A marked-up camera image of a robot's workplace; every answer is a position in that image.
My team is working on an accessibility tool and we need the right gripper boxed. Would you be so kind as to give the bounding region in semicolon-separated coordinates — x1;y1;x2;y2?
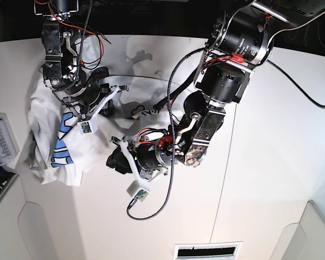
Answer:
53;82;128;119

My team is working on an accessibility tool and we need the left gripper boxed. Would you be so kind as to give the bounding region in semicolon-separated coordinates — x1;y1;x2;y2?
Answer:
106;136;176;181

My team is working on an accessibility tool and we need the white printed t-shirt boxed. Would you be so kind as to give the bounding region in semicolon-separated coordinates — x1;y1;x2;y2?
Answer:
28;45;186;186

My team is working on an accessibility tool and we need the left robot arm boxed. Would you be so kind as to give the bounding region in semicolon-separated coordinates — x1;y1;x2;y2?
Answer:
106;1;325;179

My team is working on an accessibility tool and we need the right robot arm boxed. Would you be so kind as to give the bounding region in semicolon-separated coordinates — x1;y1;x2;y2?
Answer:
34;1;114;120

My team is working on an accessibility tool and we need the clear plastic parts box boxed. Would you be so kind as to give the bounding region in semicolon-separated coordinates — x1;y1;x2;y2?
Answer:
0;113;20;167

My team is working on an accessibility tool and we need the white table vent slot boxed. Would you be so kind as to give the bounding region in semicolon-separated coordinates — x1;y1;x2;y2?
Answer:
173;242;242;260

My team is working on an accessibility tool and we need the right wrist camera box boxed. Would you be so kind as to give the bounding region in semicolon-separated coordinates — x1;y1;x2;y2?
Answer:
77;118;98;135

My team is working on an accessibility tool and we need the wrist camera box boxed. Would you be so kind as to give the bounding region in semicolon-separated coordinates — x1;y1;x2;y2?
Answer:
77;118;98;135
127;179;150;202

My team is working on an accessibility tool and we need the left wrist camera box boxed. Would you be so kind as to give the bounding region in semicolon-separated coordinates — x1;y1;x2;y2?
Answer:
127;179;150;202

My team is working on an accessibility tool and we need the braided camera cable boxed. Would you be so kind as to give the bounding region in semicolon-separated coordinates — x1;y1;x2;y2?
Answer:
126;162;177;220

